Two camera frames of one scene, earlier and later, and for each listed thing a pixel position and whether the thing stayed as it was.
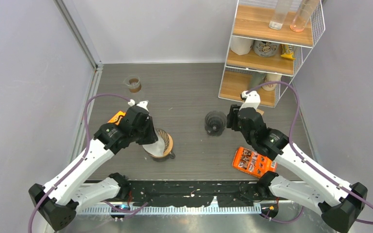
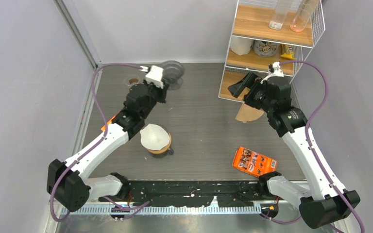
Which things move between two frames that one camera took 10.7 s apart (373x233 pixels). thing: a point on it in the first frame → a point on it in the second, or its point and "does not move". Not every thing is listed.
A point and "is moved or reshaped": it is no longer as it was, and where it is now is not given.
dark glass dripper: x=167 y=139 → x=163 y=128
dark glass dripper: x=215 y=123 → x=173 y=72
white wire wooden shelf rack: x=271 y=40 does not move
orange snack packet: x=248 y=160 does not move
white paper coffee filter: x=156 y=148 is moved or reshaped
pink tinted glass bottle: x=303 y=15 does not move
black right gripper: x=232 y=117 → x=249 y=81
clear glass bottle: x=277 y=22 does not move
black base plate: x=194 y=193 does not move
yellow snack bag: x=287 y=51 does not move
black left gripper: x=152 y=137 → x=162 y=91
